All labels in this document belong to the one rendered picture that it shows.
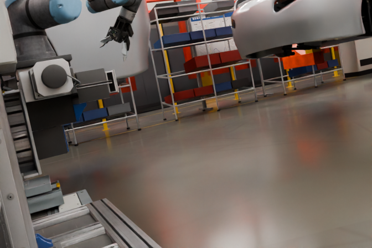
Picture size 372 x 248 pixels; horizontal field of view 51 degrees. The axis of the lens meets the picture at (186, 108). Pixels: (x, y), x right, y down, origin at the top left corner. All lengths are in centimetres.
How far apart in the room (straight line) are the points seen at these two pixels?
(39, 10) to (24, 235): 70
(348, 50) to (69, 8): 829
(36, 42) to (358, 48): 828
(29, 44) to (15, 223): 61
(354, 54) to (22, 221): 855
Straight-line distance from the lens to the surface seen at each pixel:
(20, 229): 113
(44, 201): 239
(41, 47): 142
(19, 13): 144
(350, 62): 930
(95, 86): 116
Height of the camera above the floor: 66
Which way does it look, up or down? 4 degrees down
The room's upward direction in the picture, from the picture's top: 11 degrees counter-clockwise
